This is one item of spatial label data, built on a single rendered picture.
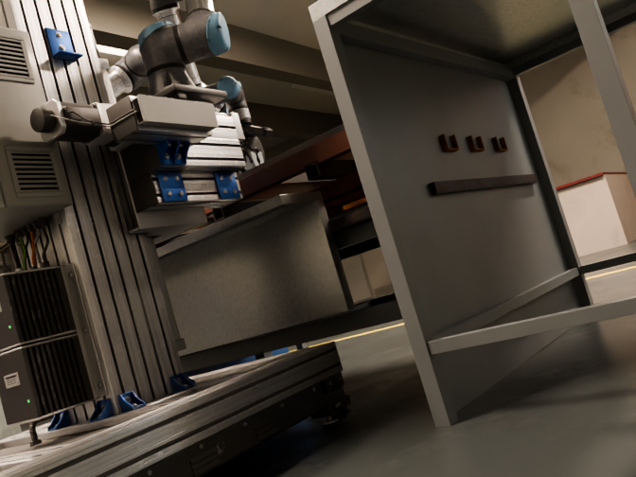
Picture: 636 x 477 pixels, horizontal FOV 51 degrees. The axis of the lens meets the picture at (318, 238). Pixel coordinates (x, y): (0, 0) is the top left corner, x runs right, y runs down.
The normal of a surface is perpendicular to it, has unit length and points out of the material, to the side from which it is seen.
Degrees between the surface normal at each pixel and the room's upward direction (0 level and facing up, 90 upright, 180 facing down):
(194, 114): 90
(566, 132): 90
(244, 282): 90
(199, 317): 90
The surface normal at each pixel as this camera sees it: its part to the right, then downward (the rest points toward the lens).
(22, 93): 0.79, -0.29
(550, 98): -0.54, 0.08
